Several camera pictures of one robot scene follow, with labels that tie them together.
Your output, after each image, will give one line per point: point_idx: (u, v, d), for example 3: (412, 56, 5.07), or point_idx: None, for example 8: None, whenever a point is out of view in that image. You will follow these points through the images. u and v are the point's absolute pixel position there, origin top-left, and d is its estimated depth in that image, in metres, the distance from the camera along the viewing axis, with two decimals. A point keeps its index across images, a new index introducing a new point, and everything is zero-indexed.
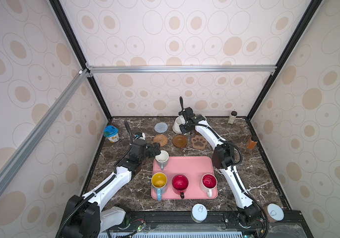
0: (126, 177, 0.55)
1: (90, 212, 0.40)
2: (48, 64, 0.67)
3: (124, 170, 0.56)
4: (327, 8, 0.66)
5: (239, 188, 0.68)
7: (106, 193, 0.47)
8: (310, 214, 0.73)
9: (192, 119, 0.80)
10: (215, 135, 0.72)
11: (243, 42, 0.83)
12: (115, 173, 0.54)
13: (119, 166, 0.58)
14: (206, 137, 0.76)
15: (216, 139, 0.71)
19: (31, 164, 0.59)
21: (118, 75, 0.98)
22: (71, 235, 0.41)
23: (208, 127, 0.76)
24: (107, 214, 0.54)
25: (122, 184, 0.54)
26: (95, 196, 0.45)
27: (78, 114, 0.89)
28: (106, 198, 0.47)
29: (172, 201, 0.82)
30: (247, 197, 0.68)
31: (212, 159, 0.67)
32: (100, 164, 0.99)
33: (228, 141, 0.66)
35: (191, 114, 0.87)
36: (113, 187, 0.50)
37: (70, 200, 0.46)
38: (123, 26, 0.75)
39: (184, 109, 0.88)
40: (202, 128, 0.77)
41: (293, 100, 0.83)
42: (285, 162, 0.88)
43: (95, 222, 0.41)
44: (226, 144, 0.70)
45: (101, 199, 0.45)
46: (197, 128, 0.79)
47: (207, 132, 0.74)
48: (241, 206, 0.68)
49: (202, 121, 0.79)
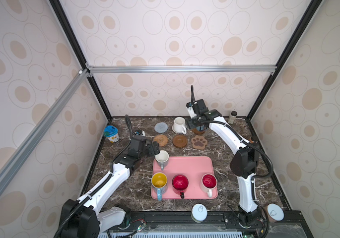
0: (123, 174, 0.53)
1: (86, 217, 0.39)
2: (48, 65, 0.67)
3: (121, 168, 0.54)
4: (327, 8, 0.66)
5: (250, 196, 0.63)
7: (102, 194, 0.45)
8: (310, 214, 0.73)
9: (207, 115, 0.67)
10: (237, 136, 0.59)
11: (243, 42, 0.83)
12: (112, 172, 0.52)
13: (115, 163, 0.55)
14: (224, 136, 0.62)
15: (238, 140, 0.58)
19: (31, 164, 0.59)
21: (118, 75, 0.98)
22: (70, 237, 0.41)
23: (227, 125, 0.63)
24: (107, 214, 0.55)
25: (119, 182, 0.52)
26: (90, 199, 0.43)
27: (78, 114, 0.88)
28: (102, 200, 0.45)
29: (172, 201, 0.82)
30: (254, 203, 0.64)
31: (232, 165, 0.61)
32: (100, 164, 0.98)
33: (254, 144, 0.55)
35: (203, 108, 0.72)
36: (110, 187, 0.48)
37: (64, 205, 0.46)
38: (123, 25, 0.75)
39: (197, 101, 0.72)
40: (219, 127, 0.63)
41: (293, 100, 0.83)
42: (285, 162, 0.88)
43: (94, 226, 0.41)
44: (250, 147, 0.57)
45: (97, 202, 0.43)
46: (212, 126, 0.66)
47: (225, 131, 0.61)
48: (246, 209, 0.66)
49: (218, 117, 0.66)
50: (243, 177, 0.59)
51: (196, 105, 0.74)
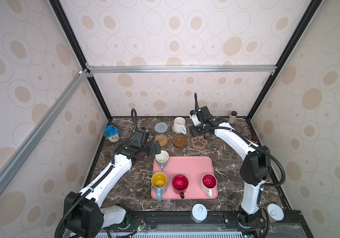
0: (125, 165, 0.52)
1: (89, 209, 0.39)
2: (48, 65, 0.67)
3: (122, 159, 0.53)
4: (327, 8, 0.66)
5: (255, 202, 0.61)
7: (104, 186, 0.45)
8: (310, 214, 0.73)
9: (211, 122, 0.66)
10: (244, 140, 0.57)
11: (243, 42, 0.83)
12: (113, 163, 0.51)
13: (115, 154, 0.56)
14: (231, 143, 0.59)
15: (246, 145, 0.55)
19: (31, 165, 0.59)
21: (118, 75, 0.98)
22: (74, 227, 0.41)
23: (233, 130, 0.61)
24: (109, 211, 0.54)
25: (121, 173, 0.51)
26: (91, 191, 0.43)
27: (78, 114, 0.88)
28: (104, 192, 0.45)
29: (172, 201, 0.82)
30: (256, 206, 0.63)
31: (241, 171, 0.56)
32: (100, 164, 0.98)
33: (264, 148, 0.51)
35: (207, 115, 0.71)
36: (112, 178, 0.47)
37: (66, 196, 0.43)
38: (123, 25, 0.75)
39: (201, 108, 0.72)
40: (225, 133, 0.61)
41: (293, 100, 0.83)
42: (285, 162, 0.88)
43: (98, 217, 0.42)
44: (260, 151, 0.53)
45: (99, 194, 0.43)
46: (218, 132, 0.64)
47: (231, 136, 0.59)
48: (247, 211, 0.65)
49: (223, 123, 0.65)
50: (253, 185, 0.53)
51: (200, 112, 0.73)
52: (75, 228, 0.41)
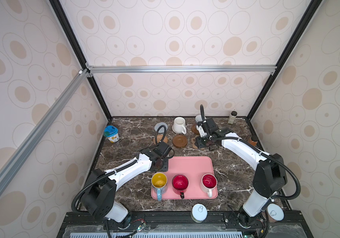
0: (146, 165, 0.56)
1: (107, 188, 0.42)
2: (48, 64, 0.67)
3: (145, 158, 0.57)
4: (327, 8, 0.66)
5: (259, 207, 0.58)
7: (125, 174, 0.49)
8: (310, 214, 0.73)
9: (217, 132, 0.65)
10: (254, 149, 0.54)
11: (243, 42, 0.83)
12: (136, 159, 0.56)
13: (141, 153, 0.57)
14: (239, 152, 0.57)
15: (256, 153, 0.52)
19: (31, 164, 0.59)
21: (118, 75, 0.98)
22: (87, 202, 0.44)
23: (240, 139, 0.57)
24: (115, 204, 0.54)
25: (140, 171, 0.55)
26: (114, 174, 0.47)
27: (78, 114, 0.88)
28: (123, 180, 0.48)
29: (172, 201, 0.82)
30: (260, 210, 0.60)
31: (255, 183, 0.52)
32: (100, 164, 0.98)
33: (276, 156, 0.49)
35: (213, 126, 0.70)
36: (133, 171, 0.51)
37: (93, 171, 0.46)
38: (123, 25, 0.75)
39: (206, 119, 0.71)
40: (233, 143, 0.59)
41: (293, 100, 0.83)
42: (285, 162, 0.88)
43: (110, 200, 0.44)
44: (272, 160, 0.50)
45: (119, 179, 0.46)
46: (225, 143, 0.62)
47: (239, 145, 0.57)
48: (249, 213, 0.65)
49: (230, 133, 0.63)
50: (267, 197, 0.49)
51: (205, 123, 0.72)
52: (87, 204, 0.44)
